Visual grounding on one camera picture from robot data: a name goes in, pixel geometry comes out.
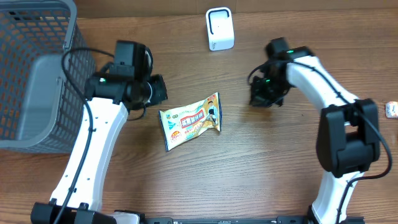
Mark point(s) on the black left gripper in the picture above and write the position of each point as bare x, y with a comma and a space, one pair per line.
157, 81

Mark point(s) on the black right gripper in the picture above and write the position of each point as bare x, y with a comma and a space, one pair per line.
257, 96

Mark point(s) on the yellow snack bag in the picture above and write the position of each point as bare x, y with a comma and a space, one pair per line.
184, 123

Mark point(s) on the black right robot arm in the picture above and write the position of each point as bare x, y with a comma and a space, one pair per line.
348, 139

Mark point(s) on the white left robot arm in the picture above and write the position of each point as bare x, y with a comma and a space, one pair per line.
123, 85

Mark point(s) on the white barcode scanner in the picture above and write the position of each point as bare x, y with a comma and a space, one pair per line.
219, 24

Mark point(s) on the grey plastic basket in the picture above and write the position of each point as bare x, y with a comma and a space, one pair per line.
43, 64

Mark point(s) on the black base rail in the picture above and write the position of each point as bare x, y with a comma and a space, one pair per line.
278, 220

